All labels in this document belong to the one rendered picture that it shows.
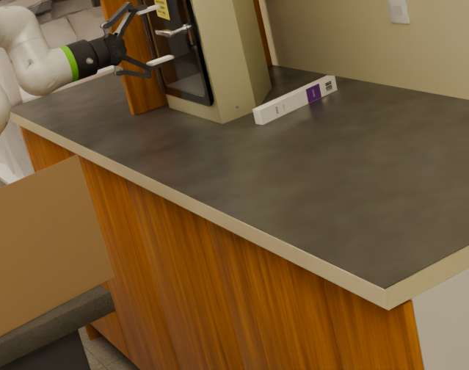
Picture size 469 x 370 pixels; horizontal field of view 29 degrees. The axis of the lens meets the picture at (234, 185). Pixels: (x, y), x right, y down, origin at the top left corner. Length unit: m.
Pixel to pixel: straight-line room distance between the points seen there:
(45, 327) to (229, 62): 1.04
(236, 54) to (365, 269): 1.04
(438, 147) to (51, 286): 0.85
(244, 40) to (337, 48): 0.32
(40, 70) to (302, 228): 0.86
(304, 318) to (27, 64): 0.94
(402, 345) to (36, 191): 0.67
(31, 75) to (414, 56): 0.95
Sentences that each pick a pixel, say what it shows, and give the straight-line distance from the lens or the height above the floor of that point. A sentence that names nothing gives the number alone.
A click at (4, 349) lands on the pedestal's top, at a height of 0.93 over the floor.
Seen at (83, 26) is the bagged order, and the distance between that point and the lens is 3.64.
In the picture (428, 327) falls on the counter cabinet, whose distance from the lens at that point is 1.54.
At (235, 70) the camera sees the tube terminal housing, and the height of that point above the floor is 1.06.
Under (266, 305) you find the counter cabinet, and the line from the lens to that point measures 1.94.
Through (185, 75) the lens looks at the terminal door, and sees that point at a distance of 2.50.
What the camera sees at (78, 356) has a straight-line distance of 1.75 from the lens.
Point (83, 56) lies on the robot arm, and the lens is 2.31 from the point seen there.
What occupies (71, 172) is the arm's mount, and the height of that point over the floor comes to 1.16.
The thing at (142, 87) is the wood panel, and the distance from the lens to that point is 2.72.
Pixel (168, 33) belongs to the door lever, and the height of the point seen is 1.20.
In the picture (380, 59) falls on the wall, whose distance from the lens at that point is 2.51.
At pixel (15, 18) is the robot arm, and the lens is 2.31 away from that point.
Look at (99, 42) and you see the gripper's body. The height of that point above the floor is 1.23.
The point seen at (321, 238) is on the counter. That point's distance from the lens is 1.66.
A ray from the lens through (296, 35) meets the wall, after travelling 2.82.
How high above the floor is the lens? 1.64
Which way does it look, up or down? 21 degrees down
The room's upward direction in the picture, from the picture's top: 14 degrees counter-clockwise
